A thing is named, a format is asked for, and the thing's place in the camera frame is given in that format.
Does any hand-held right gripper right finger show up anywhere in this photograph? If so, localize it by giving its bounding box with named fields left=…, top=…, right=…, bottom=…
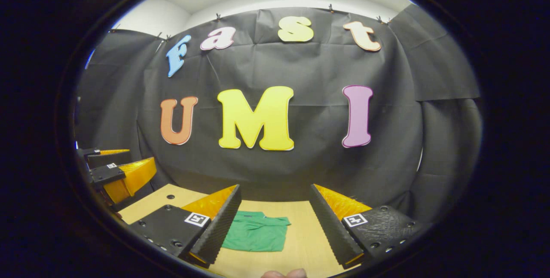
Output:
left=309, top=183, right=430, bottom=270

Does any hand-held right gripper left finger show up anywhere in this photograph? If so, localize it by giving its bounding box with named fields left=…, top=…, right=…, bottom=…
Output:
left=129, top=184, right=242, bottom=269

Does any green T-shirt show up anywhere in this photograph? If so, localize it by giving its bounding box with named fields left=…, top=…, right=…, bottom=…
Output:
left=221, top=211, right=292, bottom=253

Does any black backdrop cloth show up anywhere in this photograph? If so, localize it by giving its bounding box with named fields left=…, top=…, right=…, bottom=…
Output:
left=73, top=5, right=484, bottom=223

